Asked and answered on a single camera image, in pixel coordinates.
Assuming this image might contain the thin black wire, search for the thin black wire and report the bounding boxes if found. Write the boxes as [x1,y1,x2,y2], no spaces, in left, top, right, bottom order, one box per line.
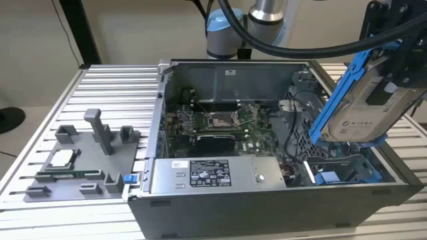
[284,90,323,162]

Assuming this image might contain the CPU socket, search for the CPU socket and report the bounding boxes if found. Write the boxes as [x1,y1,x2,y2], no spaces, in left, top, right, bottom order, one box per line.
[205,109,243,131]

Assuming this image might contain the black frame post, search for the black frame post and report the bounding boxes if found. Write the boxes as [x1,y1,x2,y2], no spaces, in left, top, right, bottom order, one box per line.
[61,0,102,66]

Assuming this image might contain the green RAM stick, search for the green RAM stick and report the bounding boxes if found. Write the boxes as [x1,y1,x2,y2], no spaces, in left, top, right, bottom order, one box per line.
[37,169,101,178]

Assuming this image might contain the grey metal drive cage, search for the grey metal drive cage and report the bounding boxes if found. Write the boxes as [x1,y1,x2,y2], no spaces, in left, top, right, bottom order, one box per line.
[271,71,335,161]

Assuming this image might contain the silver power supply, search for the silver power supply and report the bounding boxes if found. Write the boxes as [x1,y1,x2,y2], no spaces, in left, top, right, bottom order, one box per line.
[148,156,288,195]

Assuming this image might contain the grey parts rack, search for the grey parts rack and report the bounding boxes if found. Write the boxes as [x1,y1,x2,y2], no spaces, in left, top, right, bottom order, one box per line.
[22,108,144,203]

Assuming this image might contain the black RAM slots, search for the black RAM slots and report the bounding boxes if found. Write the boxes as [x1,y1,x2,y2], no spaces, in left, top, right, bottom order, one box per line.
[190,99,243,111]
[194,127,249,133]

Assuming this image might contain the thin black wall cable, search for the thin black wall cable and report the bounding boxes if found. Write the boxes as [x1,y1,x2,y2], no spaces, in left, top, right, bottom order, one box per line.
[50,0,81,66]

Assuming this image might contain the hard disk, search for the hard disk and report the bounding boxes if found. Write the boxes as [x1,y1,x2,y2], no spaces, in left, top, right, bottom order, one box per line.
[308,41,427,151]

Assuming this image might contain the green motherboard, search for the green motherboard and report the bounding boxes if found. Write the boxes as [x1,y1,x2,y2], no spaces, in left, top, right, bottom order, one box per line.
[164,99,277,158]

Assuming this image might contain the black open PC case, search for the black open PC case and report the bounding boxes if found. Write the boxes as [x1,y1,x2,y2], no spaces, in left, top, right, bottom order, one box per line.
[128,58,424,240]

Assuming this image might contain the silver CPU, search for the silver CPU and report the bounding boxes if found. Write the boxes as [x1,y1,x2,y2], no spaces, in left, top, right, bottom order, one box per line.
[48,151,76,167]

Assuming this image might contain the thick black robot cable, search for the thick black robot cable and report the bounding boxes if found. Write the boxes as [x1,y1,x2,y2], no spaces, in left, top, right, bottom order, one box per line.
[217,0,427,60]

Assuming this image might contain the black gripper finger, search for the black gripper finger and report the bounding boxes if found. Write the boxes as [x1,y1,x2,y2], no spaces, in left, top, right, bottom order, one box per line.
[365,37,427,106]

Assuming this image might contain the round black stand base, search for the round black stand base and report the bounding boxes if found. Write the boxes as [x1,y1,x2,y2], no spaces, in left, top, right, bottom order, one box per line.
[0,106,26,135]

